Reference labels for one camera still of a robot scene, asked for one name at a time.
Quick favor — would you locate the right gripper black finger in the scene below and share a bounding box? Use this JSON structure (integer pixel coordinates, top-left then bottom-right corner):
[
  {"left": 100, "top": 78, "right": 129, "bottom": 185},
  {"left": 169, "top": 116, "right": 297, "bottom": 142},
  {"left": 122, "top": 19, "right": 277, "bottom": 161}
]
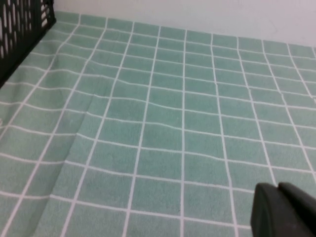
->
[{"left": 250, "top": 182, "right": 316, "bottom": 237}]

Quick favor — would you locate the black plastic book holder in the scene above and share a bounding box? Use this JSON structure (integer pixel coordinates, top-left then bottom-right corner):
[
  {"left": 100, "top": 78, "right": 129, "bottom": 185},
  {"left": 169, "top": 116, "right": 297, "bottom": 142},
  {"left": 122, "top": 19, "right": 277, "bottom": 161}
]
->
[{"left": 0, "top": 0, "right": 57, "bottom": 89}]

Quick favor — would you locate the green checked tablecloth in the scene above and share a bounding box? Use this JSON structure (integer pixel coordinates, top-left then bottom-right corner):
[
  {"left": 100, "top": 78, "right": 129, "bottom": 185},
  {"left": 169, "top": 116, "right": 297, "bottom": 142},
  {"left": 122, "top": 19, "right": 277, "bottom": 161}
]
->
[{"left": 0, "top": 11, "right": 316, "bottom": 237}]

